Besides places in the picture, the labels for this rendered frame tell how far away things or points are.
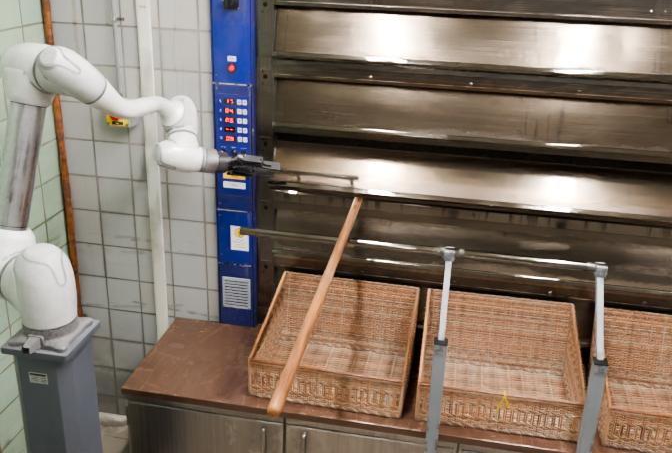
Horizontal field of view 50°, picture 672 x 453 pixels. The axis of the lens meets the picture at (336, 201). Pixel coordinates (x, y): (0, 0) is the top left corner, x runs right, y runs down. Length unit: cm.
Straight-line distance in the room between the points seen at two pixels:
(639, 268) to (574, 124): 60
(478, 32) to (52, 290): 161
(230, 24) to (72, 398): 137
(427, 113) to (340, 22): 45
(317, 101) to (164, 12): 65
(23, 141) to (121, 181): 84
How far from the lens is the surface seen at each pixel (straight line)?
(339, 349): 293
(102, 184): 312
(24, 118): 230
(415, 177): 269
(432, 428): 249
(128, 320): 335
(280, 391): 164
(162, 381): 280
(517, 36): 262
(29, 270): 219
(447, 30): 262
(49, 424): 241
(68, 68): 216
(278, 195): 285
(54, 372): 229
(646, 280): 291
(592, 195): 272
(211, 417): 273
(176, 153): 253
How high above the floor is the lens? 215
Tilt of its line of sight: 21 degrees down
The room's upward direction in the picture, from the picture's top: 2 degrees clockwise
